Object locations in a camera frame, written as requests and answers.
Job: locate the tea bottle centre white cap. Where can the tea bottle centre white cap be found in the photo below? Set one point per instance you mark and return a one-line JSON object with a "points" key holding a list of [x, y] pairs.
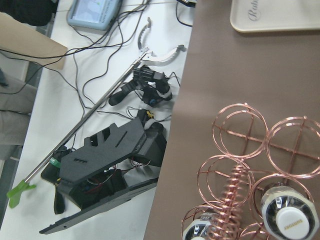
{"points": [[288, 215]]}

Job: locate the person in black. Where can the person in black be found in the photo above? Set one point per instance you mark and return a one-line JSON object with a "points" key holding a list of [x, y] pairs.
{"points": [[32, 12]]}

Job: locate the metal reacher grabber tool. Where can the metal reacher grabber tool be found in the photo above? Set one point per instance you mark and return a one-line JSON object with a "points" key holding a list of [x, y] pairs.
{"points": [[118, 89]]}

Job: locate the black machine frame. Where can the black machine frame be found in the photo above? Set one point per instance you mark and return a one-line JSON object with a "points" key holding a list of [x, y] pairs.
{"points": [[113, 166]]}

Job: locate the copper wire bottle basket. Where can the copper wire bottle basket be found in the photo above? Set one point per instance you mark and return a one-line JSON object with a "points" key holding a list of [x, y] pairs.
{"points": [[251, 159]]}

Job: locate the tea bottle near handle end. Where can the tea bottle near handle end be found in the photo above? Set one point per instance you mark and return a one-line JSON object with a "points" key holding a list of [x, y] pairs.
{"points": [[197, 230]]}

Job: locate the cream rectangular tray plate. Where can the cream rectangular tray plate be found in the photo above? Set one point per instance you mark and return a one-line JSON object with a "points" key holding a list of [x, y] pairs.
{"points": [[253, 16]]}

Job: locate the blue teach pendant tablet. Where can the blue teach pendant tablet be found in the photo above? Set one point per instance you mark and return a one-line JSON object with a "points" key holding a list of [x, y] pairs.
{"points": [[94, 14]]}

